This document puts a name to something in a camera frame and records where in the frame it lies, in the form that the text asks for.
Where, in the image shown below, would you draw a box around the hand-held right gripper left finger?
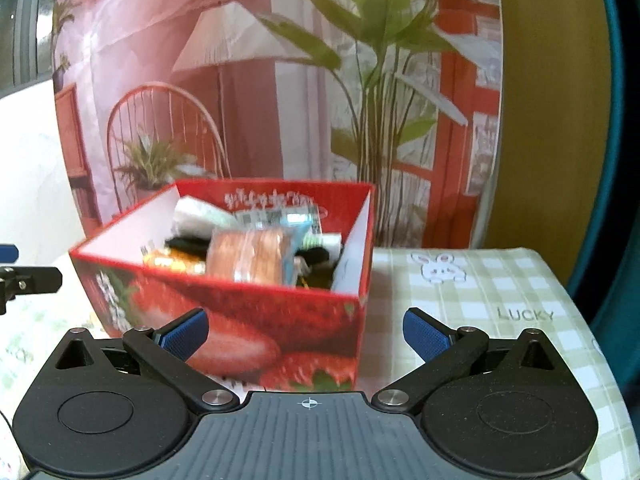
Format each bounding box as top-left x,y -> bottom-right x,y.
52,308 -> 241,414

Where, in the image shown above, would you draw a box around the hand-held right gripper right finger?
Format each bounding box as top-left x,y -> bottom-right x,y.
372,307 -> 576,414

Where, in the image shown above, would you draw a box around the red strawberry print cardboard box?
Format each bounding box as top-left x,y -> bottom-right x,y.
69,177 -> 377,394

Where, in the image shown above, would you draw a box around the orange floral oven mitt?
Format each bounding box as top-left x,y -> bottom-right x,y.
142,247 -> 207,276

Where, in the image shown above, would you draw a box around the white soft packet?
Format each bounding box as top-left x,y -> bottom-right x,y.
172,196 -> 236,237

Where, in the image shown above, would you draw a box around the black cloth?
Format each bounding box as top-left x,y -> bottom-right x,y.
165,234 -> 212,257

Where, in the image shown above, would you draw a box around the green checked tablecloth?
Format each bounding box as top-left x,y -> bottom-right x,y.
0,247 -> 640,480

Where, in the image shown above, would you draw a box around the orange snack packet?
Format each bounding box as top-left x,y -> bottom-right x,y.
206,226 -> 297,286

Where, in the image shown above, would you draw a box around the light blue packet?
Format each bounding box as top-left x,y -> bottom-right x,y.
235,206 -> 322,242

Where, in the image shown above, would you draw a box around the teal curtain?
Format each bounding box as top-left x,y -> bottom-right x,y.
567,0 -> 640,333

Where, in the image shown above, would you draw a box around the printed room scene backdrop cloth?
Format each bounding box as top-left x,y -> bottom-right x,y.
50,0 -> 504,252

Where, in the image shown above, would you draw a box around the dark window with grey frame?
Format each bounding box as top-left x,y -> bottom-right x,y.
0,0 -> 62,97

